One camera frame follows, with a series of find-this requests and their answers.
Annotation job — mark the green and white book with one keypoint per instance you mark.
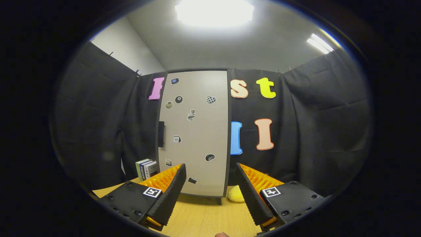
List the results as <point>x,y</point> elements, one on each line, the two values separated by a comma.
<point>139,167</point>

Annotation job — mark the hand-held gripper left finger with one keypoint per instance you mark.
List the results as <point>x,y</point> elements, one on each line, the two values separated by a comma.
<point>170,197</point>

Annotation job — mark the black backdrop cloth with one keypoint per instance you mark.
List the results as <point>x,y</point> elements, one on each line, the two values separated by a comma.
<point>312,115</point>

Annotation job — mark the grey shoe cabinet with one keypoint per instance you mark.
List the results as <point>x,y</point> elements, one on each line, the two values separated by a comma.
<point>218,200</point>

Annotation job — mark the large ceiling light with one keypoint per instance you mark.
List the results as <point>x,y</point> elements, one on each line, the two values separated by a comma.
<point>213,13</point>

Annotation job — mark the yellow plush toy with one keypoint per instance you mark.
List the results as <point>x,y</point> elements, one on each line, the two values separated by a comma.
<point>235,194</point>

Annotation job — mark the blue book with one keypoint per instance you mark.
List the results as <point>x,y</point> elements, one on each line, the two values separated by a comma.
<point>143,169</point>

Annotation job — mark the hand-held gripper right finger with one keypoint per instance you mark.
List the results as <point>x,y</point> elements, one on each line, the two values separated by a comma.
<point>252,197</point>

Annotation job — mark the narrow ceiling light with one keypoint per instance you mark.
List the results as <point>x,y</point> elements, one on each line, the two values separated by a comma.
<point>319,43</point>

